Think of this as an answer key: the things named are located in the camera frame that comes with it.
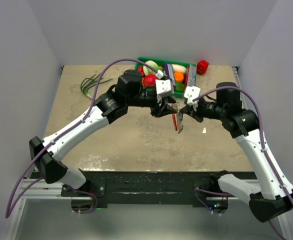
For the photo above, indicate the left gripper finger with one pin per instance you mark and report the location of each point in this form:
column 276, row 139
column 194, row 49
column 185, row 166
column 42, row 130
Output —
column 170, row 100
column 164, row 109

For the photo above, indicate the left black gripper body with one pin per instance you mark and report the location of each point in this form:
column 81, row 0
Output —
column 148, row 100

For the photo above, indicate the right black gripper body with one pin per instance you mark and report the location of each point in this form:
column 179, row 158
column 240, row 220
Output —
column 208, row 109

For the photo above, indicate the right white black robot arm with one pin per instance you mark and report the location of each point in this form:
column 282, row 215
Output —
column 274, row 195

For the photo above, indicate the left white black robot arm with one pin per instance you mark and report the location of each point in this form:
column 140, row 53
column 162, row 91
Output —
column 49, row 152

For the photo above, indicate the green vegetable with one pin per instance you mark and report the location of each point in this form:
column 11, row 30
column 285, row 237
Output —
column 179, row 87

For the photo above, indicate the orange fruit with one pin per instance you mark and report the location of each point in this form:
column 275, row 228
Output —
column 179, row 77

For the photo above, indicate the green plastic bin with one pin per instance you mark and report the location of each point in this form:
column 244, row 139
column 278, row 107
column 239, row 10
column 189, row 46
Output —
column 160, row 62

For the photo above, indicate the red apple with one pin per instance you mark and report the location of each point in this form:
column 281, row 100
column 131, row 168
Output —
column 149, row 80

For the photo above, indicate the purple white box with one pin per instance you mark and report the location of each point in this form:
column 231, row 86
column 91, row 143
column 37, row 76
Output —
column 168, row 72

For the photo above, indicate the white radish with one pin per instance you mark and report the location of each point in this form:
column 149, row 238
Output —
column 179, row 68

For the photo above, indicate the red grey box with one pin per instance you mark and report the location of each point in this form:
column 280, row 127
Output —
column 190, row 76

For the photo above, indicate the white green cabbage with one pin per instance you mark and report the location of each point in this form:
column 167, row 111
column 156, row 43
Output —
column 154, row 65

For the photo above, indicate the red chili pepper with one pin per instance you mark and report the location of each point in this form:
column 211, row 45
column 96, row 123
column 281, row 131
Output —
column 141, row 71

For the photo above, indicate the red bell pepper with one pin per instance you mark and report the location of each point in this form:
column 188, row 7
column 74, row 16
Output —
column 202, row 67

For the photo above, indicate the green spring onion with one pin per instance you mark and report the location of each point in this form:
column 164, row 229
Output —
column 89, row 83

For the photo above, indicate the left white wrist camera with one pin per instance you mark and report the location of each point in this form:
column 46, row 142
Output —
column 164, row 85

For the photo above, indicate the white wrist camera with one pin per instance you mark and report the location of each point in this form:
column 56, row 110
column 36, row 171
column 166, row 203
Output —
column 190, row 94
column 164, row 85

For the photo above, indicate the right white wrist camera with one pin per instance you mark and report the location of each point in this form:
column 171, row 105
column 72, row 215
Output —
column 190, row 94

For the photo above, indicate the black base frame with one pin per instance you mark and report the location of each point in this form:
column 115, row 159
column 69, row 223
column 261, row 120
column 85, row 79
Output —
column 197, row 189

